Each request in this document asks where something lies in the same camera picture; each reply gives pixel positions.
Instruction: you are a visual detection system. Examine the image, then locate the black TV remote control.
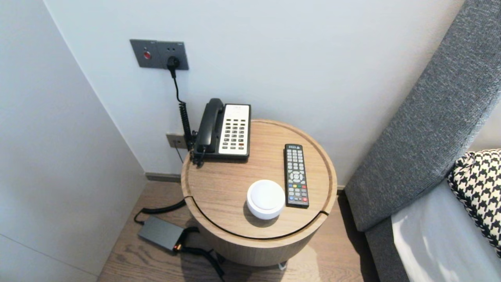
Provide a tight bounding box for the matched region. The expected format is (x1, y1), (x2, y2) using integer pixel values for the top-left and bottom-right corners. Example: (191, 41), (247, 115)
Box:
(284, 143), (310, 209)

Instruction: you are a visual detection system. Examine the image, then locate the white round puck lamp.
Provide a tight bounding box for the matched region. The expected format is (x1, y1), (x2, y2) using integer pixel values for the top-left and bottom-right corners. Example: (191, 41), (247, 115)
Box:
(246, 179), (286, 220)

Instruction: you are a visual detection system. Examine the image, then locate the black and white desk telephone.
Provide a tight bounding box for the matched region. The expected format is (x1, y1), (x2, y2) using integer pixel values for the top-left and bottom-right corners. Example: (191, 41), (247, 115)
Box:
(194, 103), (251, 161)

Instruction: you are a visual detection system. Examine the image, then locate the round wooden side table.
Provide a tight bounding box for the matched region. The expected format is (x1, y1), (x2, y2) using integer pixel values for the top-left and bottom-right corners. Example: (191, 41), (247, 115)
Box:
(181, 119), (338, 239)

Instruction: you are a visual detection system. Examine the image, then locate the black telephone handset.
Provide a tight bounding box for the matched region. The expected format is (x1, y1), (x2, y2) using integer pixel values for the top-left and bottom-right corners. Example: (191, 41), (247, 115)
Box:
(195, 98), (225, 154)

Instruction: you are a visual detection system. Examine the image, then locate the grey power adapter brick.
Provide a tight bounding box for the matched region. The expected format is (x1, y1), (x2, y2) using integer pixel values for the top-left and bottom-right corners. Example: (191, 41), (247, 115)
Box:
(137, 216), (186, 252)

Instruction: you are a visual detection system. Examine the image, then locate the grey upholstered headboard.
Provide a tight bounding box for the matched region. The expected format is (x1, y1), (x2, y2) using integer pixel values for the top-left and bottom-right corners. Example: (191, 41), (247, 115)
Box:
(344, 0), (501, 232)

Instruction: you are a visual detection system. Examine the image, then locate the white bed sheet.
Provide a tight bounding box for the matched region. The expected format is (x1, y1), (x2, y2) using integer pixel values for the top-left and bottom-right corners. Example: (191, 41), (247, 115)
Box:
(391, 178), (501, 282)

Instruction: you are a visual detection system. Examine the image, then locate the houndstooth black white pillow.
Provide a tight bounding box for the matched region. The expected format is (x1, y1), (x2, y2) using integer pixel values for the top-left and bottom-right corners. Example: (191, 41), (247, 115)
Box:
(447, 148), (501, 258)

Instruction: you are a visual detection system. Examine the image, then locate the black coiled handset cord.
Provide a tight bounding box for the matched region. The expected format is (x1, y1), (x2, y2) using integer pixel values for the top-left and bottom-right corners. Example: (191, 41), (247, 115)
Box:
(189, 146), (207, 168)

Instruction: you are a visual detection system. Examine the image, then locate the black coiled power cable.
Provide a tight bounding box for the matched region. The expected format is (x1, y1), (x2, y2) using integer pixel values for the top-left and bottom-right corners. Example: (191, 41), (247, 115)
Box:
(134, 56), (195, 226)

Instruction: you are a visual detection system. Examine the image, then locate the beige low wall socket plate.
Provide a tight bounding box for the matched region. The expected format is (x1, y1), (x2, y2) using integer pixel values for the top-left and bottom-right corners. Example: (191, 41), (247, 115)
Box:
(166, 133), (189, 150)

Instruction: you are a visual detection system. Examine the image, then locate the grey wall power socket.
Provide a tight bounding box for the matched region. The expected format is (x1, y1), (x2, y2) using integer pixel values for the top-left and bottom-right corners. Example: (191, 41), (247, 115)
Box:
(156, 40), (189, 71)

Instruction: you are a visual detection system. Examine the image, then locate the grey wall switch panel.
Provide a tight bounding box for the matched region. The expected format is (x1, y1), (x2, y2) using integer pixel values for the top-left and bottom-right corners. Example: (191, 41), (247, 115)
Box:
(130, 39), (159, 69)

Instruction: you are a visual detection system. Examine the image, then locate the grey upholstered bed frame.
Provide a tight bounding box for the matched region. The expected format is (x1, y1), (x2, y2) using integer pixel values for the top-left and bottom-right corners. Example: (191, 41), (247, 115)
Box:
(364, 217), (412, 282)

